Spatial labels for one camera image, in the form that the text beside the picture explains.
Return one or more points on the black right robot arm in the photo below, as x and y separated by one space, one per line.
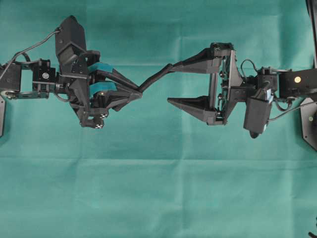
286 85

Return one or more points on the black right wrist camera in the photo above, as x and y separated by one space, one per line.
258 108

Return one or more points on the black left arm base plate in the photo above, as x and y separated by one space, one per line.
2 115

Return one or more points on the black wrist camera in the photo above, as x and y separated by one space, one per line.
258 108
70 42

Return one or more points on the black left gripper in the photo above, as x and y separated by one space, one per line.
75 68

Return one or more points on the green table cloth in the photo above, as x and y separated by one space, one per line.
154 171

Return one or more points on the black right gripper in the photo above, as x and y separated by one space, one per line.
226 84

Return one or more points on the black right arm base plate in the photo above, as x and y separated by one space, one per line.
309 122

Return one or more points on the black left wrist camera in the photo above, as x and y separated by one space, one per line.
70 42

